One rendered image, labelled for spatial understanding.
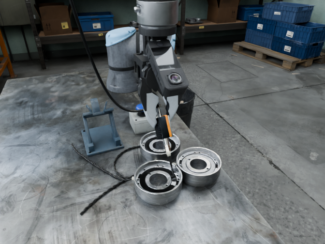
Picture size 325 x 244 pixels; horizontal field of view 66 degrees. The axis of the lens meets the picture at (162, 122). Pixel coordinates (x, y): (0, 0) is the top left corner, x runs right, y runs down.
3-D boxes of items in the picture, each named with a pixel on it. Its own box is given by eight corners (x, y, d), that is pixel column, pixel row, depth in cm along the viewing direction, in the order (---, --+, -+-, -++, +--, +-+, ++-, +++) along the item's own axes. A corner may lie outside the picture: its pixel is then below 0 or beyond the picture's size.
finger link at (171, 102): (170, 112, 62) (166, 77, 56) (181, 123, 57) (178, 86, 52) (158, 115, 61) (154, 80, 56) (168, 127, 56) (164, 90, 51)
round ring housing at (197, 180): (219, 161, 64) (221, 148, 62) (219, 192, 56) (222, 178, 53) (178, 157, 66) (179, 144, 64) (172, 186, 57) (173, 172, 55)
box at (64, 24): (78, 33, 358) (73, 4, 339) (41, 36, 340) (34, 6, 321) (74, 28, 389) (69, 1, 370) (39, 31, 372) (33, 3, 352)
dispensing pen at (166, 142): (170, 178, 53) (153, 101, 53) (164, 176, 57) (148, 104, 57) (180, 175, 53) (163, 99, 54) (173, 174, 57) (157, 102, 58)
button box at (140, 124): (157, 130, 77) (157, 116, 75) (135, 134, 75) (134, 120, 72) (149, 117, 84) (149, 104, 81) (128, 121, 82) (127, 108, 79)
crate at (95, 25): (111, 26, 404) (110, 11, 393) (114, 30, 373) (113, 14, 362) (78, 27, 392) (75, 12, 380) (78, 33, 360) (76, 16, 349)
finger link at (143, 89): (156, 107, 54) (160, 68, 50) (159, 110, 53) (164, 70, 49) (136, 108, 52) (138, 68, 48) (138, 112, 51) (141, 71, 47)
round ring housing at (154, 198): (184, 176, 60) (185, 163, 58) (176, 212, 51) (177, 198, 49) (142, 169, 62) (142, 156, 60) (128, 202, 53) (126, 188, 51)
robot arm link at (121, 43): (110, 58, 107) (106, 25, 100) (141, 58, 107) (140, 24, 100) (105, 68, 96) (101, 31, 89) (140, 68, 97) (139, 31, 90)
